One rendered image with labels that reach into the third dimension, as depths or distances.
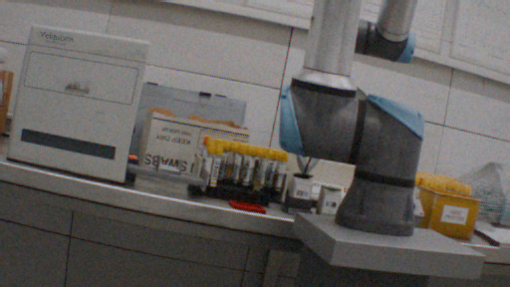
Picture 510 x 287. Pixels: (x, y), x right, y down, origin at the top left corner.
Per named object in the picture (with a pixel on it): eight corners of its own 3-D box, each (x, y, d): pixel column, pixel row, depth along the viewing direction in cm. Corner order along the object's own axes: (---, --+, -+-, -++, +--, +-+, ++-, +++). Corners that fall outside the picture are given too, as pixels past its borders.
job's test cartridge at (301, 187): (290, 206, 190) (296, 177, 190) (286, 203, 195) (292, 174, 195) (308, 209, 191) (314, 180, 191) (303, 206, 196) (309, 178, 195)
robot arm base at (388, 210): (419, 239, 149) (431, 184, 148) (338, 227, 148) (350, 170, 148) (405, 227, 164) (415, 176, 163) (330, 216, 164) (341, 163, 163)
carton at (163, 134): (139, 173, 208) (150, 110, 208) (135, 160, 237) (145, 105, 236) (241, 192, 213) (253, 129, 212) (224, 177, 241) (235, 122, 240)
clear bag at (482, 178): (462, 222, 238) (476, 158, 237) (426, 211, 252) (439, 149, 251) (512, 226, 251) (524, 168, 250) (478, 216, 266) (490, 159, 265)
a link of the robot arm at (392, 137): (420, 182, 149) (433, 106, 149) (348, 169, 150) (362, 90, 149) (411, 177, 161) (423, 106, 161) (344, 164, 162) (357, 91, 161)
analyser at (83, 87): (5, 159, 174) (31, 23, 172) (17, 148, 201) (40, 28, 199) (136, 188, 179) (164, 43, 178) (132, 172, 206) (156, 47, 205)
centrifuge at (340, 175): (284, 201, 210) (295, 150, 209) (279, 188, 240) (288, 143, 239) (381, 218, 211) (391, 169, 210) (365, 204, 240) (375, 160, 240)
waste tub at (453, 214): (425, 234, 194) (435, 191, 194) (410, 225, 208) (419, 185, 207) (472, 240, 196) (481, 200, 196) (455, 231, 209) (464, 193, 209)
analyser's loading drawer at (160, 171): (110, 172, 179) (114, 147, 179) (109, 168, 186) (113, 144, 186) (205, 191, 183) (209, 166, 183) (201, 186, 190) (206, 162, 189)
